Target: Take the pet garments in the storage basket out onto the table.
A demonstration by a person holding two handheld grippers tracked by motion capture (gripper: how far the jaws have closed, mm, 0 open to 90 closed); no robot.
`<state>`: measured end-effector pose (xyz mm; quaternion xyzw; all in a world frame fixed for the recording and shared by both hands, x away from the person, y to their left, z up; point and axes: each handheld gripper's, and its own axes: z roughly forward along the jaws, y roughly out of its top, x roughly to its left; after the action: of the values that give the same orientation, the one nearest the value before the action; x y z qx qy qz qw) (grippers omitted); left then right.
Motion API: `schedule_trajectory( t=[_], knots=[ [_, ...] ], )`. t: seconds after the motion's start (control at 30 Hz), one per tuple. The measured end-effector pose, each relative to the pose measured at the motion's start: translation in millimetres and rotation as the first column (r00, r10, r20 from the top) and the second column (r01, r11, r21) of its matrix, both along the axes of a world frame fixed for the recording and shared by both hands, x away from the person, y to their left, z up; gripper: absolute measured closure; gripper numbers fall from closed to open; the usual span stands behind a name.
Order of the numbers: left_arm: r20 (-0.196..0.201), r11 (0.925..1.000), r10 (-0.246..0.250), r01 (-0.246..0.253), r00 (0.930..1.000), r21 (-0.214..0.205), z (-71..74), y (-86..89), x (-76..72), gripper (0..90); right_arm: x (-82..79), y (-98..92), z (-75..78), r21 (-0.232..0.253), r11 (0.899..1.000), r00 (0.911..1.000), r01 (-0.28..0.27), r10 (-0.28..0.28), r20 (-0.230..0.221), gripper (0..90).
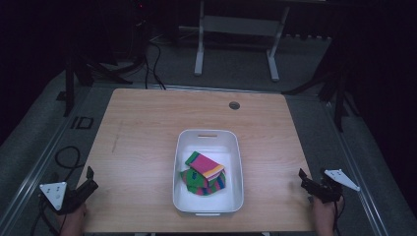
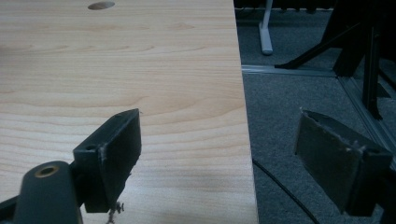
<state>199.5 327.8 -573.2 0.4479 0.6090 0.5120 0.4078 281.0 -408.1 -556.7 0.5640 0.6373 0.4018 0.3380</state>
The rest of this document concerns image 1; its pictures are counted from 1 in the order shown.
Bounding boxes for looped black cable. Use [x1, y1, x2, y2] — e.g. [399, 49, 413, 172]
[54, 145, 85, 182]

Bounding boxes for black floor cable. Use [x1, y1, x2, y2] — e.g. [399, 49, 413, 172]
[143, 40, 167, 90]

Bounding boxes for black metal stand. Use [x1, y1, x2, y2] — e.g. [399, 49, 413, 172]
[56, 29, 147, 118]
[282, 42, 360, 134]

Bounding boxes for white plastic bin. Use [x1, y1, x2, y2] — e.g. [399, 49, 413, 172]
[172, 128, 245, 217]

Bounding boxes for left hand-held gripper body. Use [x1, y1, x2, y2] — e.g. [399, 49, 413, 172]
[38, 181, 90, 216]

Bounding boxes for person's left hand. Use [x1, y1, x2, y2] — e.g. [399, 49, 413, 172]
[57, 203, 89, 236]

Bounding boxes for hand-held gripper cable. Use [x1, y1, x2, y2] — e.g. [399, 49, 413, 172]
[30, 196, 62, 236]
[331, 195, 346, 236]

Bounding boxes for white metal desk frame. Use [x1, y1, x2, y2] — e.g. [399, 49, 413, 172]
[193, 0, 291, 83]

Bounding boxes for pink striped sock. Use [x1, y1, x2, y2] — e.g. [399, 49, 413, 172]
[184, 150, 226, 182]

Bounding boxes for right hand-held gripper cable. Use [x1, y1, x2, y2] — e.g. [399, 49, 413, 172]
[331, 195, 346, 236]

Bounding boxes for left hand-held gripper cable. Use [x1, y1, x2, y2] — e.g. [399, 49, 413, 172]
[30, 196, 62, 236]

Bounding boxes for person's right hand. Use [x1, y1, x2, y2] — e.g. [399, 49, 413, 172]
[310, 196, 346, 236]

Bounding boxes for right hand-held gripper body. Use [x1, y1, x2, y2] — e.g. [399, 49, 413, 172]
[310, 168, 361, 205]

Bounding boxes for green striped sock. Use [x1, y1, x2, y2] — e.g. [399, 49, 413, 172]
[179, 168, 227, 197]

